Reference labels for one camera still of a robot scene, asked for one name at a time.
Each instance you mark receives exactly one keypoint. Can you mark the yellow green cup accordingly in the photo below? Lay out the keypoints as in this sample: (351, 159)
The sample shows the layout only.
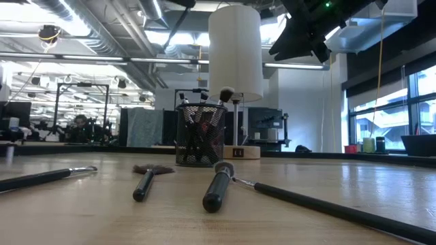
(369, 145)

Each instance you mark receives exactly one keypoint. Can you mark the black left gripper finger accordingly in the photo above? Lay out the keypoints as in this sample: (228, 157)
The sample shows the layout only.
(184, 2)

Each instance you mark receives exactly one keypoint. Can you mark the short ceiling tube light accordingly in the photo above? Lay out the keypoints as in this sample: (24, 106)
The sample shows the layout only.
(293, 66)

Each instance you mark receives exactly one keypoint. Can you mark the white shade table lamp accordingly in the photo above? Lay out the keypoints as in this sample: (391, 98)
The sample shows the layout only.
(235, 51)

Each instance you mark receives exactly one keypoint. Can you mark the black mesh pen cup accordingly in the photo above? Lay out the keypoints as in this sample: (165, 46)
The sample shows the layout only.
(201, 149)

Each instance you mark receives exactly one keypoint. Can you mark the teal cloth partition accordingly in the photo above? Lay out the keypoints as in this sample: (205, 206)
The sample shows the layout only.
(144, 127)

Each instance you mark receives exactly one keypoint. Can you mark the dark dome object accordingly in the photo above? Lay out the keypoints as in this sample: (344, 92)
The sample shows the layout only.
(303, 149)

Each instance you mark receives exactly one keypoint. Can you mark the black metal frame rig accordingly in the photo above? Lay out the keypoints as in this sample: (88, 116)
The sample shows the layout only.
(81, 84)

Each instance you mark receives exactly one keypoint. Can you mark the long thin black brush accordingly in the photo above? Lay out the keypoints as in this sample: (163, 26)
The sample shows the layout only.
(340, 210)

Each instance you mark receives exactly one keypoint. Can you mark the red cup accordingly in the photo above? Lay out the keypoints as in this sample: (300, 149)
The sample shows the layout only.
(351, 149)

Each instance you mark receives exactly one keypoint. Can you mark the long ceiling tube light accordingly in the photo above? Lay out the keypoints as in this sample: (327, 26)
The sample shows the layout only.
(160, 60)

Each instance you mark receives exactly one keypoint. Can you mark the round silver ventilation duct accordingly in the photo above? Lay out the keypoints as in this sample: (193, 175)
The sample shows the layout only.
(153, 12)

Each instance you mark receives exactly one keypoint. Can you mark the black brush silver ferrule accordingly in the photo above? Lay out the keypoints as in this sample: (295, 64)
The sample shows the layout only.
(34, 178)

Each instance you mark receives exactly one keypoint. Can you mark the dark background machine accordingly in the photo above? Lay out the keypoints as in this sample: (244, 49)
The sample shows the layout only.
(264, 119)

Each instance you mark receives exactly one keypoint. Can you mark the black computer monitor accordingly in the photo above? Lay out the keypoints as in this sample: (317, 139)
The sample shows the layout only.
(15, 114)

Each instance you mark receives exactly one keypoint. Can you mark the person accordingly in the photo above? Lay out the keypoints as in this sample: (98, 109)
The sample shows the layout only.
(81, 131)

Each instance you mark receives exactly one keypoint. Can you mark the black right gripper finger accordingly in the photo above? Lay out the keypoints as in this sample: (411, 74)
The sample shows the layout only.
(322, 52)
(293, 41)

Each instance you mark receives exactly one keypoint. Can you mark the rectangular silver ventilation duct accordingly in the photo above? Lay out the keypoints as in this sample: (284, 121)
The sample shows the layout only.
(368, 34)

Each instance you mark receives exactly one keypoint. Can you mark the black bin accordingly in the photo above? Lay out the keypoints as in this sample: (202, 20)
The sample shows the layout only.
(419, 145)

